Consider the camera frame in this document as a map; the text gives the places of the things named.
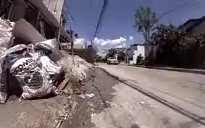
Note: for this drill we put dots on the brown rolled material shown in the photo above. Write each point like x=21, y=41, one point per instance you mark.
x=26, y=31

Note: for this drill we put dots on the robot's own part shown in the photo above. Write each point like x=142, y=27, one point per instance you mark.
x=134, y=126

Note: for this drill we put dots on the building with dark roof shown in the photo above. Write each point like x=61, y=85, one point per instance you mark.
x=200, y=26

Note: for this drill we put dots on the concrete building with balcony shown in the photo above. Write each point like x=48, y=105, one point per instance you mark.
x=46, y=13

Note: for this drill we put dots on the grey concrete road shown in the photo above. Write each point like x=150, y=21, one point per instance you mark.
x=156, y=106

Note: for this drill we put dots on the pale car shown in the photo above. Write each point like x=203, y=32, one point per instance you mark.
x=112, y=60

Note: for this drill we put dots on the dark hedge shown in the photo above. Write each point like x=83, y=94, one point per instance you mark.
x=176, y=48

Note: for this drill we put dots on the rubble pile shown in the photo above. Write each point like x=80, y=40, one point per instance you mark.
x=77, y=68

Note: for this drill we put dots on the white building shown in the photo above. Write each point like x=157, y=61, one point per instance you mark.
x=136, y=51

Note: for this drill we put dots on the white printed sack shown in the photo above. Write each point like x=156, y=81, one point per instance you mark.
x=33, y=75

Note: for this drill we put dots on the tall tree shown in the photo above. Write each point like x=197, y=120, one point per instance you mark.
x=145, y=20

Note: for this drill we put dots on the pole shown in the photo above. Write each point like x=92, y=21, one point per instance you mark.
x=72, y=43

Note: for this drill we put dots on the concrete kerb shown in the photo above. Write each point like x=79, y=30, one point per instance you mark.
x=183, y=69

